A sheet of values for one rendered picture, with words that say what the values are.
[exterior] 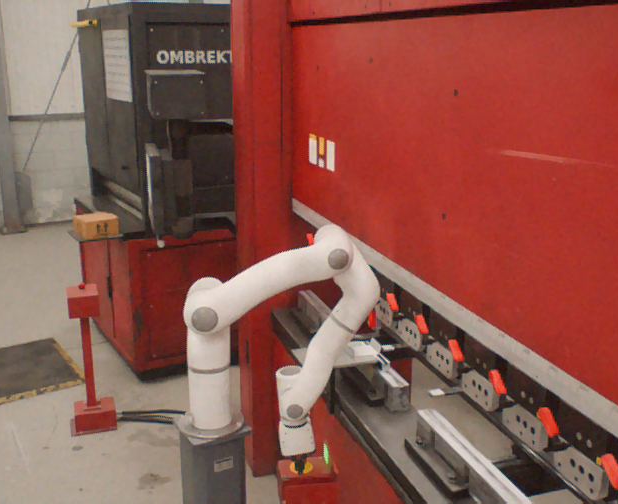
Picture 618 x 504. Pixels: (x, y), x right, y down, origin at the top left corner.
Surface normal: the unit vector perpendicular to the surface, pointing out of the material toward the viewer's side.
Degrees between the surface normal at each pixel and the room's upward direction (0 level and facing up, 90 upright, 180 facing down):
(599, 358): 90
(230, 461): 90
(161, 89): 90
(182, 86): 90
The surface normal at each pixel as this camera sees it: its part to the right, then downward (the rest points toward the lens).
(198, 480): -0.26, 0.26
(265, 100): 0.31, 0.26
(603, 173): -0.95, 0.08
